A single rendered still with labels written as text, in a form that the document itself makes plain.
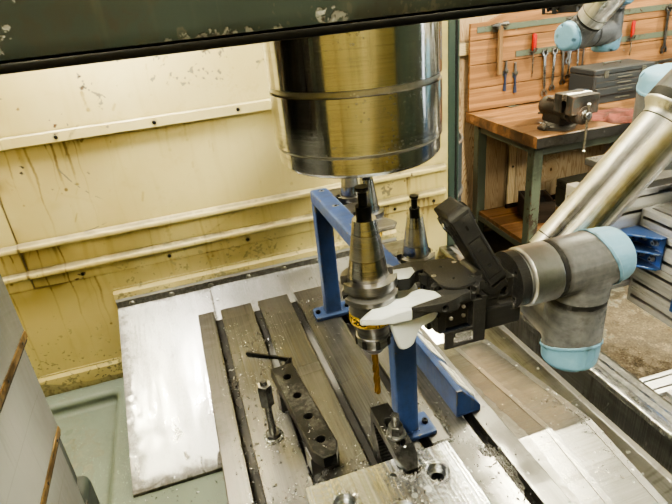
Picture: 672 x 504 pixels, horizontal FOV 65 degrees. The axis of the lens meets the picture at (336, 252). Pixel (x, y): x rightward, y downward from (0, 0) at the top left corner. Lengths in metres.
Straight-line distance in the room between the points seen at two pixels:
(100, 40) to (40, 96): 1.16
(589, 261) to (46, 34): 0.59
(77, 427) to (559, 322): 1.38
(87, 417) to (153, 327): 0.33
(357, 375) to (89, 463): 0.80
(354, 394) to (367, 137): 0.73
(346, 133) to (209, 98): 1.08
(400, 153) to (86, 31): 0.25
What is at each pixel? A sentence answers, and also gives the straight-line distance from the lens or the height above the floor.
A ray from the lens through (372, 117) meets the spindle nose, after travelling 0.44.
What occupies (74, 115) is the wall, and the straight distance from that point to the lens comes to 1.52.
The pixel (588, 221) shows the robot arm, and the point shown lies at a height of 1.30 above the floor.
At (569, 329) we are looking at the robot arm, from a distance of 0.75.
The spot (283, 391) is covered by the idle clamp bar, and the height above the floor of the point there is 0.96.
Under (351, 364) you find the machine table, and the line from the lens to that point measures 1.18.
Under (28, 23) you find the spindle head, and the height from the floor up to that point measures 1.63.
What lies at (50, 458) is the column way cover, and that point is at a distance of 0.88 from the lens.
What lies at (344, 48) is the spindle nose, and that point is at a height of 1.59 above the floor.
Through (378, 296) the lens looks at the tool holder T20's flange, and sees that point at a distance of 0.57.
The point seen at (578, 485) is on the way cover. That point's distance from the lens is 1.19.
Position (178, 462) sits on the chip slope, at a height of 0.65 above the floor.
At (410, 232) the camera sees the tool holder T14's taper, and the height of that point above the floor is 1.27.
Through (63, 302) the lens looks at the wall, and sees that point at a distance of 1.71.
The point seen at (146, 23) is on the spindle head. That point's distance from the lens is 0.36.
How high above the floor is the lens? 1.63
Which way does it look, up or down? 26 degrees down
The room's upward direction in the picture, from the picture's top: 6 degrees counter-clockwise
